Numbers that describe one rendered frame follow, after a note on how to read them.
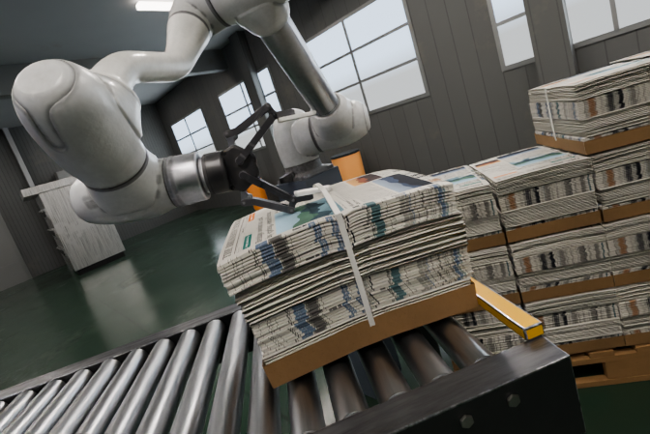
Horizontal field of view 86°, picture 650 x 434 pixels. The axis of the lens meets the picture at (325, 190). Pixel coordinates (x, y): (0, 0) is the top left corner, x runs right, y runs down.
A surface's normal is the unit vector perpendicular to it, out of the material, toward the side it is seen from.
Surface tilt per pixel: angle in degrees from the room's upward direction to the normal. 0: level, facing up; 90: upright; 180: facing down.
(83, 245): 90
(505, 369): 0
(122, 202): 133
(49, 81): 54
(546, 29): 90
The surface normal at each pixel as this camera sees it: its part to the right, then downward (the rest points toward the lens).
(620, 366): -0.17, 0.23
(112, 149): 0.85, 0.43
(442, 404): -0.30, -0.94
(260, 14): 0.14, 0.90
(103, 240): 0.66, -0.07
